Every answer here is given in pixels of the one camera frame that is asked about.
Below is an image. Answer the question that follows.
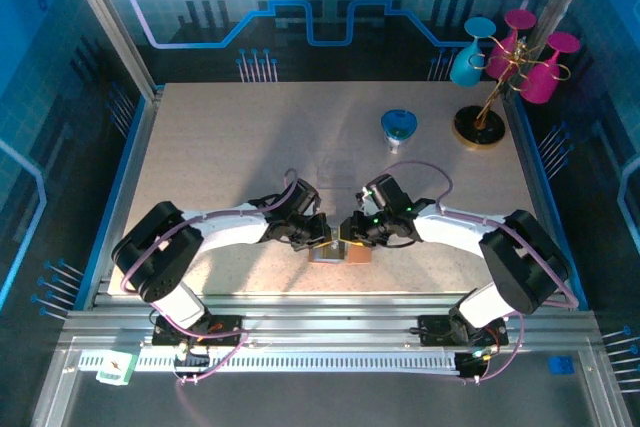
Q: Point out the brown leather card holder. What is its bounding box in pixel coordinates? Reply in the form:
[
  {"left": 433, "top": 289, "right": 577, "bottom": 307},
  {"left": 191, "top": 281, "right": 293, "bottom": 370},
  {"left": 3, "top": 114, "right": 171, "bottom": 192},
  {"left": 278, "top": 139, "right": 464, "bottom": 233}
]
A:
[{"left": 308, "top": 241, "right": 374, "bottom": 266}]

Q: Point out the clear plastic card stand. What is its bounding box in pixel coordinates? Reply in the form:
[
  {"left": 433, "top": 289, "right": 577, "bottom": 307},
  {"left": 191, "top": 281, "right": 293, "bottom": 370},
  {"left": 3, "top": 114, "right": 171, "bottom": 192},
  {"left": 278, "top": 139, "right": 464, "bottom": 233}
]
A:
[{"left": 317, "top": 154, "right": 354, "bottom": 191}]

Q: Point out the aluminium front beam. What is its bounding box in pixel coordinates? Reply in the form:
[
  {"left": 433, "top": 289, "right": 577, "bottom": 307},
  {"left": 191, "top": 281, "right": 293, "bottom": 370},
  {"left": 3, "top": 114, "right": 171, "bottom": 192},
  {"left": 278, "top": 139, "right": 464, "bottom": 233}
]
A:
[{"left": 59, "top": 294, "right": 606, "bottom": 354}]

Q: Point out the white cup with blue lid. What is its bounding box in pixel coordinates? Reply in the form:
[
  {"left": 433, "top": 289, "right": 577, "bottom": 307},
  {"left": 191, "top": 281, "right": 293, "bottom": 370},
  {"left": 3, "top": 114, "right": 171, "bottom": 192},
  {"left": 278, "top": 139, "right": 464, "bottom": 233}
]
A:
[{"left": 380, "top": 109, "right": 419, "bottom": 155}]

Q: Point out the black connector board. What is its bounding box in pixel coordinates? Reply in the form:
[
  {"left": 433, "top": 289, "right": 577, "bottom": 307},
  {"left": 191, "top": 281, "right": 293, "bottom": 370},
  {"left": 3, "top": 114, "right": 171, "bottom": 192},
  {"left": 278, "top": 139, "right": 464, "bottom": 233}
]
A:
[
  {"left": 455, "top": 349, "right": 494, "bottom": 382},
  {"left": 173, "top": 341, "right": 211, "bottom": 383}
]

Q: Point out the blue wine glass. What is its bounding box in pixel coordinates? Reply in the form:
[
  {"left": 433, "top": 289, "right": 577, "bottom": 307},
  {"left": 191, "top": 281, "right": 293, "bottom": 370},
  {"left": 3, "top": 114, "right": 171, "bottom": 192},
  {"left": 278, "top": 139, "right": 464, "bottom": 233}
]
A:
[{"left": 449, "top": 16, "right": 498, "bottom": 89}]

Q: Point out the magenta wine glass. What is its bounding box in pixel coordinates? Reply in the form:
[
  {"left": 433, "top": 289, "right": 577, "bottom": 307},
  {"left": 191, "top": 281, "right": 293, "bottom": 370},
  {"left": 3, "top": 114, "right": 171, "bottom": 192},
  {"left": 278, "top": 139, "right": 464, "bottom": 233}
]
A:
[
  {"left": 519, "top": 31, "right": 582, "bottom": 106},
  {"left": 487, "top": 9, "right": 538, "bottom": 82}
]

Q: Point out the green and white small box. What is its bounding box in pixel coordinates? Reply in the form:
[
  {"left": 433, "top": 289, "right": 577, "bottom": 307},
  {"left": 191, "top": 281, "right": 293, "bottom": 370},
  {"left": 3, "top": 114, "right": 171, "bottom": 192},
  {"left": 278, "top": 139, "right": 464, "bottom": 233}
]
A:
[{"left": 95, "top": 350, "right": 139, "bottom": 387}]

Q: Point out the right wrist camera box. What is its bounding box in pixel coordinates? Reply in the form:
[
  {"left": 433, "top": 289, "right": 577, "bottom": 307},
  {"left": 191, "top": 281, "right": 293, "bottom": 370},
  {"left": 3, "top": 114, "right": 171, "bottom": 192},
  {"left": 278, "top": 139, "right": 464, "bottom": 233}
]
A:
[{"left": 355, "top": 188, "right": 377, "bottom": 216}]

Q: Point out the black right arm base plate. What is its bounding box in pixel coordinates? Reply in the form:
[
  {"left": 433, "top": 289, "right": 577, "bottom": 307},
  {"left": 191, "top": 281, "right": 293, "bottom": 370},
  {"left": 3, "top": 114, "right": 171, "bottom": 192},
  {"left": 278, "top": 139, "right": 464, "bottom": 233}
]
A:
[{"left": 417, "top": 314, "right": 510, "bottom": 348}]

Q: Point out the white slotted cable duct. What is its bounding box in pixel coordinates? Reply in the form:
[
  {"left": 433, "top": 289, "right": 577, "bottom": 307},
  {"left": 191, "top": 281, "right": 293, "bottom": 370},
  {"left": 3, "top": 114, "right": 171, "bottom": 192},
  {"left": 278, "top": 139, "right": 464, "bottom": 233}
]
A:
[{"left": 79, "top": 350, "right": 459, "bottom": 376}]

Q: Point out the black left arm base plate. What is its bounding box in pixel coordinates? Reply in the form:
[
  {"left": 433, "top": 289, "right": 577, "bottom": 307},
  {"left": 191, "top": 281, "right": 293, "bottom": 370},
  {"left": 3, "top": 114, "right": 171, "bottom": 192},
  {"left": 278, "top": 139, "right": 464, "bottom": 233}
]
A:
[{"left": 151, "top": 314, "right": 246, "bottom": 348}]

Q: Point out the gold wire glass rack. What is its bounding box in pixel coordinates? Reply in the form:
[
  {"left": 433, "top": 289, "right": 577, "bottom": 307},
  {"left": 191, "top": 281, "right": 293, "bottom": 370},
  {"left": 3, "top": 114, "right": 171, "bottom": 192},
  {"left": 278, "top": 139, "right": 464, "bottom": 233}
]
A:
[{"left": 452, "top": 34, "right": 572, "bottom": 151}]

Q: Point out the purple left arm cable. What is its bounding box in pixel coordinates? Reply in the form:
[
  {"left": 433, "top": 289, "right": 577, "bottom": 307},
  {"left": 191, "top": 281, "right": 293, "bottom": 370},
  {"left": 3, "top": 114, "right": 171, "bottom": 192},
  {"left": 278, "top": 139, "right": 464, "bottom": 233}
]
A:
[{"left": 121, "top": 168, "right": 301, "bottom": 427}]

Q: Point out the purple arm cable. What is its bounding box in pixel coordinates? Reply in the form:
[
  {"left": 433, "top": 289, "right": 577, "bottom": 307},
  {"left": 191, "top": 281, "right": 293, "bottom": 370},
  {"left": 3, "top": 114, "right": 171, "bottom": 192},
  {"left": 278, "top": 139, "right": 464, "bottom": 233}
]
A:
[
  {"left": 121, "top": 168, "right": 301, "bottom": 427},
  {"left": 382, "top": 160, "right": 580, "bottom": 386}
]

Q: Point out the blue-edged aluminium side rail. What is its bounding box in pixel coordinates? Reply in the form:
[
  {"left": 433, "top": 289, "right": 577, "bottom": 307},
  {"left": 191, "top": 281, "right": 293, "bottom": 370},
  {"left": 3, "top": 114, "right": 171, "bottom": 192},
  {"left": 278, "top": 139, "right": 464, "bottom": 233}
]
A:
[
  {"left": 502, "top": 84, "right": 590, "bottom": 311},
  {"left": 73, "top": 84, "right": 166, "bottom": 311}
]

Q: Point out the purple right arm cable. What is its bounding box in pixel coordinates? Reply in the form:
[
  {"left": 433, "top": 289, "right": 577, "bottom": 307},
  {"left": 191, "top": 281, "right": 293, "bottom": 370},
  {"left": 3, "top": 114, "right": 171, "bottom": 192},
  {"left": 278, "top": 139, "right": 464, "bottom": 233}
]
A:
[{"left": 382, "top": 160, "right": 580, "bottom": 386}]

